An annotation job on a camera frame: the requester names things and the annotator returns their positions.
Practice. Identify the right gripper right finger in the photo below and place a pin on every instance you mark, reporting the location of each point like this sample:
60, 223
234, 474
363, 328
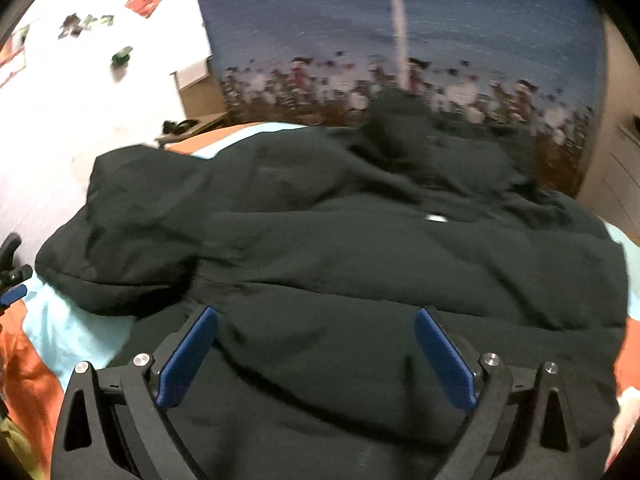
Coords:
518, 423

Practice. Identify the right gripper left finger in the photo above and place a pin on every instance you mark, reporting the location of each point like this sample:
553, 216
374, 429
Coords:
114, 422

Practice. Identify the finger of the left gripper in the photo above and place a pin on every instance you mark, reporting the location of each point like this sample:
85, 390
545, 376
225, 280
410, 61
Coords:
12, 295

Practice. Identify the dark green padded jacket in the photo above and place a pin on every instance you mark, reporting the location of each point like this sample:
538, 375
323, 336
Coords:
316, 247

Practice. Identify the colourful striped bed cover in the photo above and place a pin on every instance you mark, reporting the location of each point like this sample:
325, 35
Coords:
43, 337

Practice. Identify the black objects on table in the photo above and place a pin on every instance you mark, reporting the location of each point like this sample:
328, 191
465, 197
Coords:
177, 128

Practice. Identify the small dark side table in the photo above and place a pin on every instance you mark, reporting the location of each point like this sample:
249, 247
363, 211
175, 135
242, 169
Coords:
207, 123

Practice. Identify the wooden wardrobe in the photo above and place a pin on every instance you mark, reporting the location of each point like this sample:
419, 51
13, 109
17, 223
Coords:
620, 105

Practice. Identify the blue fabric wardrobe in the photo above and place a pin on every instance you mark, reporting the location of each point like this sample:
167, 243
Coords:
535, 64

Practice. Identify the red white wall posters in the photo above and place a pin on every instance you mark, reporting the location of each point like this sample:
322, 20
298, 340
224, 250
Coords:
13, 55

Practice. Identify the green wall hook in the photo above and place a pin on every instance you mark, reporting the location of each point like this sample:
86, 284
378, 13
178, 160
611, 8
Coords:
121, 57

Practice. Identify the green black wall stickers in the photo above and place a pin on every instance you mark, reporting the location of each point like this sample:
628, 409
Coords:
74, 26

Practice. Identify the red square wall sticker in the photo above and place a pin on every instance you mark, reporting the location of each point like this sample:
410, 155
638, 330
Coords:
144, 8

